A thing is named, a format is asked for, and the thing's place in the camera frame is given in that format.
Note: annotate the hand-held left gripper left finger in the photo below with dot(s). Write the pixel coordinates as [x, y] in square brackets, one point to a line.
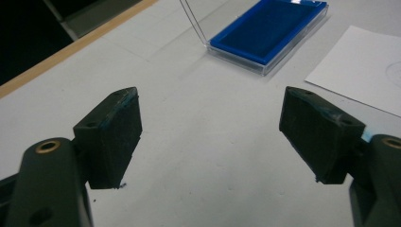
[110, 142]

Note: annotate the white paper sheet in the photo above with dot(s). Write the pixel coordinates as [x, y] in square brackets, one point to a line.
[362, 69]

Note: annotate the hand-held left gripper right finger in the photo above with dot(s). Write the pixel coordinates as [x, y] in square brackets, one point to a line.
[318, 138]

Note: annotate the blue ink pad clear case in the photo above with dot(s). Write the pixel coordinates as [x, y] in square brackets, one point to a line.
[268, 28]

